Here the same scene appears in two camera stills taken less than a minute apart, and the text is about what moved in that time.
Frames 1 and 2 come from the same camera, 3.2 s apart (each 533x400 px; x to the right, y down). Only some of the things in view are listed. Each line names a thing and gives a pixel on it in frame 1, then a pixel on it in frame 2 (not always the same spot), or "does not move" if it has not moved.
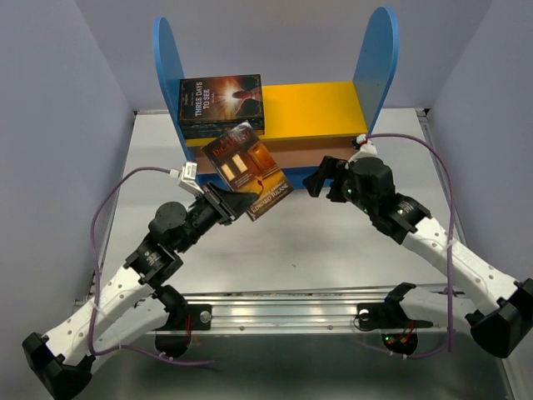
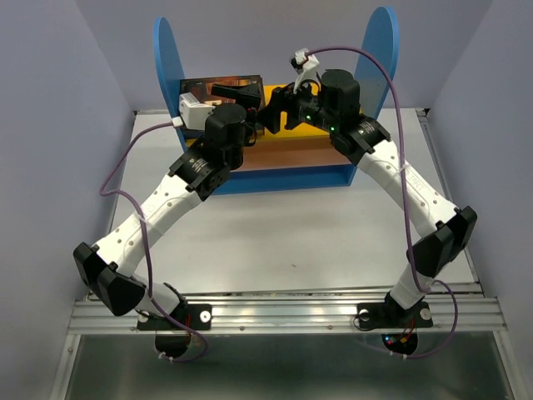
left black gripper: (231, 203) -> (248, 96)
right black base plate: (398, 332) does not move
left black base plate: (193, 317) does not move
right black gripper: (315, 181) -> (270, 116)
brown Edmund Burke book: (247, 166) -> (201, 87)
